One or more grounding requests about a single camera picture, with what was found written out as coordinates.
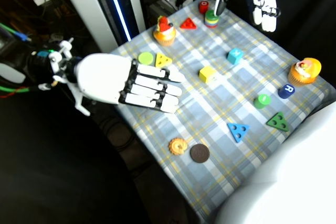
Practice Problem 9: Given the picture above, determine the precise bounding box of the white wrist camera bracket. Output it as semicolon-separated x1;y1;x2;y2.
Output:
67;82;91;116

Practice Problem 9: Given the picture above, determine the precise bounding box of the brown toy chocolate cookie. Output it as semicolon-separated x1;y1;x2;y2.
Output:
190;143;211;164

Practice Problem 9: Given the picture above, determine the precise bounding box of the toy cupcake with yellow topping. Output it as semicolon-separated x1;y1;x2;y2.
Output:
288;57;322;86

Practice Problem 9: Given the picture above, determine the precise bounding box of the grey power strip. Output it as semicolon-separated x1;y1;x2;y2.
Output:
148;0;180;18

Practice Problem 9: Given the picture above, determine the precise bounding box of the red triangle block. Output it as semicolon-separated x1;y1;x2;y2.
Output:
180;17;197;30

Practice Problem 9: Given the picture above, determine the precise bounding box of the cyan cube block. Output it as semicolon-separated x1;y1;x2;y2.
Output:
227;48;244;65

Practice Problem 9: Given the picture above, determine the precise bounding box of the blue triangle block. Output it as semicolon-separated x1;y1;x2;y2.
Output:
227;123;250;144

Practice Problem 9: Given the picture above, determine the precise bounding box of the white column with blue light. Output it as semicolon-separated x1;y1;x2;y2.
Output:
54;0;146;53

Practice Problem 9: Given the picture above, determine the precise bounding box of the multicolour ring stack toy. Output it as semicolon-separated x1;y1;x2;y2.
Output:
204;9;219;29

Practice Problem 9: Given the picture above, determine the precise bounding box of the light green disc block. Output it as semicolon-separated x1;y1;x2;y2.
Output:
138;51;154;66

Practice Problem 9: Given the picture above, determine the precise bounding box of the yellow cube block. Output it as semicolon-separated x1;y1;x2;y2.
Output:
198;66;218;84

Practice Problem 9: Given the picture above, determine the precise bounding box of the green triangle block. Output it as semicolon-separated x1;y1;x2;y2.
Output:
266;111;290;132

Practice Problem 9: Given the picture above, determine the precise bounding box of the blue yellow plaid cloth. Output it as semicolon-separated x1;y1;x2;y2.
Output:
109;0;330;224

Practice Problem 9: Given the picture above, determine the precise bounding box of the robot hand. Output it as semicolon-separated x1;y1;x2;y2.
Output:
74;52;186;114
214;0;281;33

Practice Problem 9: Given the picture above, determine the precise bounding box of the large white rounded shell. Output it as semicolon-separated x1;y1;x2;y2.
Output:
214;102;336;224

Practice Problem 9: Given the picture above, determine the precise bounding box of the yellow toy biscuit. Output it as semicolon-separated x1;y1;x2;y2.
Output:
168;137;188;155

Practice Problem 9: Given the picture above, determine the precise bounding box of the blue cylinder block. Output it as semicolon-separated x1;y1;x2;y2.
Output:
278;84;296;100

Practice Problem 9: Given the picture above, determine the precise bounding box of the black coiled cable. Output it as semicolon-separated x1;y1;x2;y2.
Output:
98;115;137;154

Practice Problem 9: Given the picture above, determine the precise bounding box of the yellow triangle block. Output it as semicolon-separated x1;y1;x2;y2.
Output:
154;52;173;69

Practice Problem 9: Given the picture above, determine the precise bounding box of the toy cupcake with red topping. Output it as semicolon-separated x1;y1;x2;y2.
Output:
153;15;177;47

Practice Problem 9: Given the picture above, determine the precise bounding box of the green cylinder block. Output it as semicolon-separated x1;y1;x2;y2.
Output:
253;94;272;110

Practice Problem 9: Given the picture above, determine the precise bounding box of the red cylinder block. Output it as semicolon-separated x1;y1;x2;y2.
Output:
198;0;210;15

